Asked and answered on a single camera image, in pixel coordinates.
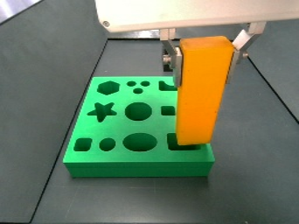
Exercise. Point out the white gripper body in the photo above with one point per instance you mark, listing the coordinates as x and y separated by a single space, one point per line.
140 15

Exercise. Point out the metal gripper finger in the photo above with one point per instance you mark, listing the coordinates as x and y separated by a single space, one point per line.
242 42
167 35

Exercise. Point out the orange rectangular block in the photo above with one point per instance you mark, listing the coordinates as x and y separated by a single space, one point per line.
204 69

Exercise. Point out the green foam shape board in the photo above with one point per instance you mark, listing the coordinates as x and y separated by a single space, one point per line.
124 137

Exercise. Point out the black curved holder stand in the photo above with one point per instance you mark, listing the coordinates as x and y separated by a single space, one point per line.
167 61

